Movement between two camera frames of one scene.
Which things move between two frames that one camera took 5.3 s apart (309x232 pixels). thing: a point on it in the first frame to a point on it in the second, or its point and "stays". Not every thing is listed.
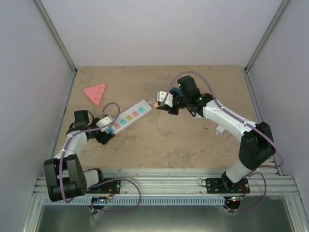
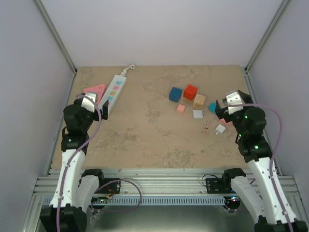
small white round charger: x=219 y=129 stays
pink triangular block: x=95 y=92 stays
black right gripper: x=174 y=111 to x=222 y=113
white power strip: x=128 y=116 to x=113 y=92
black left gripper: x=105 y=138 to x=105 y=114
